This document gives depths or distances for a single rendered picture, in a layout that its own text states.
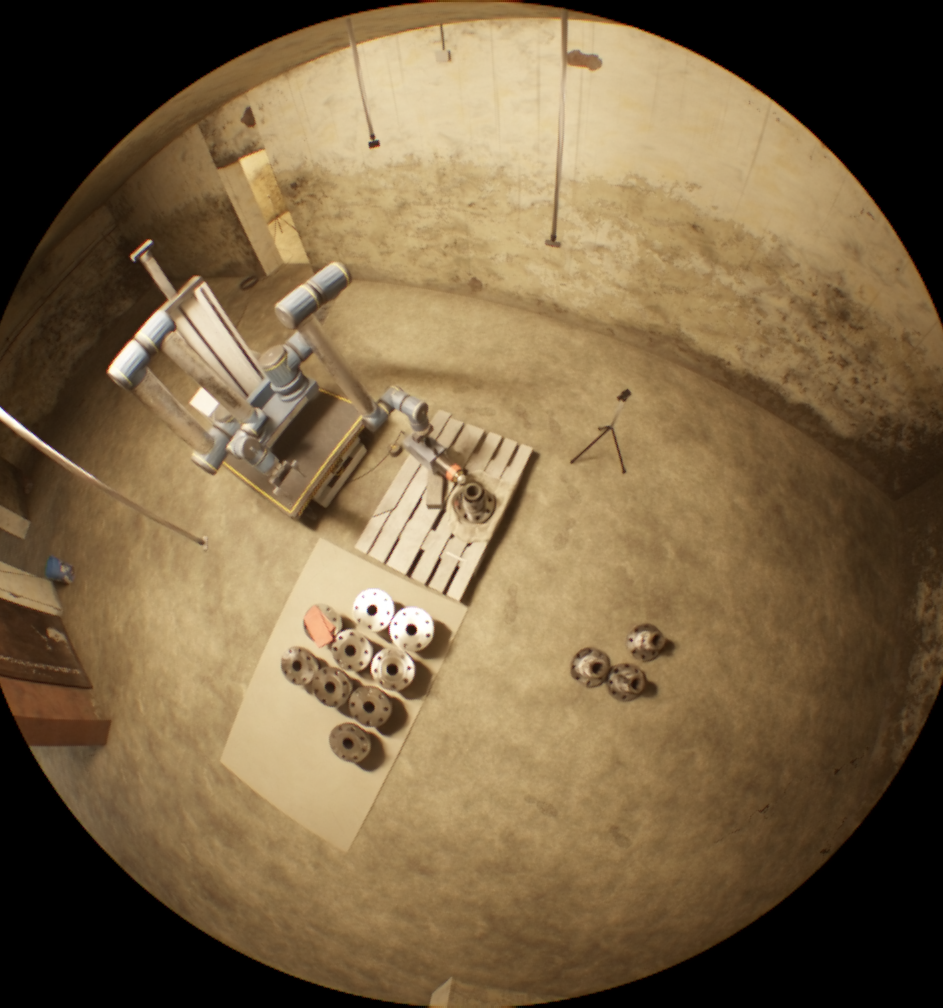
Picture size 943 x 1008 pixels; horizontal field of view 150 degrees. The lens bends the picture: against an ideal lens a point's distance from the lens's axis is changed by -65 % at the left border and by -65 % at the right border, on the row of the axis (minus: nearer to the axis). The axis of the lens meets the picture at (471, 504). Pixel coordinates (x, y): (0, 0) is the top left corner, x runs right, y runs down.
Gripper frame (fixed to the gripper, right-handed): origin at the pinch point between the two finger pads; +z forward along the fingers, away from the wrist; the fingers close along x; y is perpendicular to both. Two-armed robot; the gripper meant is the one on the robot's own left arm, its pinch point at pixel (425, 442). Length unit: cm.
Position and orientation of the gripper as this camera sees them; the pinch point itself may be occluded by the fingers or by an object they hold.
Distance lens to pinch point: 221.7
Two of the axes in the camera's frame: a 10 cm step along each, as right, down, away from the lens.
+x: 6.9, -6.8, 2.4
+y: 7.2, 6.2, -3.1
